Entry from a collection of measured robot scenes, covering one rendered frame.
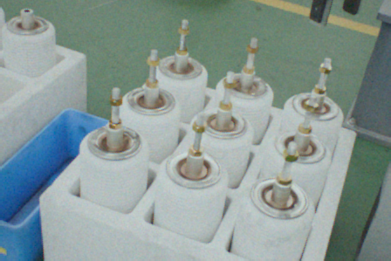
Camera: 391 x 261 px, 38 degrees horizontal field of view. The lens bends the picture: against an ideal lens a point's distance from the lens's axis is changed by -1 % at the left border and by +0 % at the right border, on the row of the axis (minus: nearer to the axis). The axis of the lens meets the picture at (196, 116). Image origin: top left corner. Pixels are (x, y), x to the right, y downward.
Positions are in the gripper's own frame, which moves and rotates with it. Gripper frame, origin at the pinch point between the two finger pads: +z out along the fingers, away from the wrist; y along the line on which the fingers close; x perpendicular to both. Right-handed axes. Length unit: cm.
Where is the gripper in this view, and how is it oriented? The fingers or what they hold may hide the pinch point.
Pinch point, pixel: (336, 9)
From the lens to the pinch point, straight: 72.2
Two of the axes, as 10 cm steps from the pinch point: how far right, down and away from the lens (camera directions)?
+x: 6.6, 4.9, -5.7
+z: -1.0, 8.1, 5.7
